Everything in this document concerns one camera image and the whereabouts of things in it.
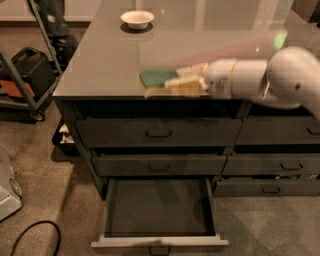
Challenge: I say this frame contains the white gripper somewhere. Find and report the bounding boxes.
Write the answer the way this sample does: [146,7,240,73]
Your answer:
[165,59,237,99]

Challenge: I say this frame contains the green and yellow sponge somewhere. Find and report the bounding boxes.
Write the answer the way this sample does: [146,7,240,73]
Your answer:
[139,70,178,98]

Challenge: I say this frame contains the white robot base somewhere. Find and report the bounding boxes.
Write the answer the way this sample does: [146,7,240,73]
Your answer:
[0,147,22,221]

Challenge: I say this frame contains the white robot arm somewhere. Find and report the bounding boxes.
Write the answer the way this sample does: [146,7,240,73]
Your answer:
[165,47,320,119]

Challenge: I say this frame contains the top right drawer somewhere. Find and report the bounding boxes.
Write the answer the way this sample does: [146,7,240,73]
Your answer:
[236,117,320,146]

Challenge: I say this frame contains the middle right drawer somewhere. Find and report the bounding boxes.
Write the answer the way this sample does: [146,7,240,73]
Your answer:
[222,153,320,176]

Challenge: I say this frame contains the top left drawer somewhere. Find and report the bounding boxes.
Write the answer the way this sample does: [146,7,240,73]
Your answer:
[75,118,242,148]

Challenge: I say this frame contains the middle left drawer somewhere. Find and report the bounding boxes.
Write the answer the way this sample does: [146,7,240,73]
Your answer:
[92,154,226,176]

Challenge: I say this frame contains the bottom right drawer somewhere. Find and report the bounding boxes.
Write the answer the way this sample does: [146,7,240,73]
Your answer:
[214,179,320,197]

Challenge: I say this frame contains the open bottom left drawer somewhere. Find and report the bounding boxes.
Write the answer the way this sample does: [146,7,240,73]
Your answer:
[91,178,229,256]

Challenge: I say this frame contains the white ceramic bowl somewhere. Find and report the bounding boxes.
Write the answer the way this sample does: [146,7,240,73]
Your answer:
[120,10,154,30]

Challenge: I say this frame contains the grey kitchen counter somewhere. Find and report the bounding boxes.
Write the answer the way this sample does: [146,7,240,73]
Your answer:
[54,0,320,198]

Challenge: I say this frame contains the black bin beside counter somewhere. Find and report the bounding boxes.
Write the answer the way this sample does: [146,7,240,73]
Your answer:
[52,120,79,156]

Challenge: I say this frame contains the metal cart with black box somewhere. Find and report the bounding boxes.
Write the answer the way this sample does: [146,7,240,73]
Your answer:
[0,0,62,121]

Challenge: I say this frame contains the black floor cable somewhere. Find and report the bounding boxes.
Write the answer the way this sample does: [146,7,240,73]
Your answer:
[9,220,62,256]

